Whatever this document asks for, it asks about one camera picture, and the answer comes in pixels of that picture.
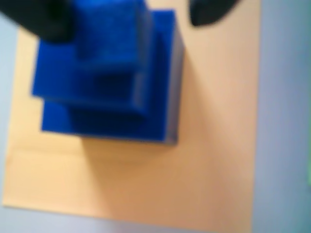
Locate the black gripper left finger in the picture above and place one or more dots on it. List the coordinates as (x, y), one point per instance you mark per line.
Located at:
(41, 17)

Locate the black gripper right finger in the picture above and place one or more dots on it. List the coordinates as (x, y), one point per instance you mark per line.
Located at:
(209, 11)

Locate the small blue cube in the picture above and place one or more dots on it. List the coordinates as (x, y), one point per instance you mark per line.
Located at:
(58, 72)

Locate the tiny blue cube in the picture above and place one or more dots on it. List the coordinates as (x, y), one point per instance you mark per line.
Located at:
(109, 31)

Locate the medium blue cube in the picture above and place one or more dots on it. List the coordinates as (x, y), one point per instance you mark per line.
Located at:
(56, 119)

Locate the orange paper square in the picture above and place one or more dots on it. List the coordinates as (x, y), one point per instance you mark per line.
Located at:
(182, 182)

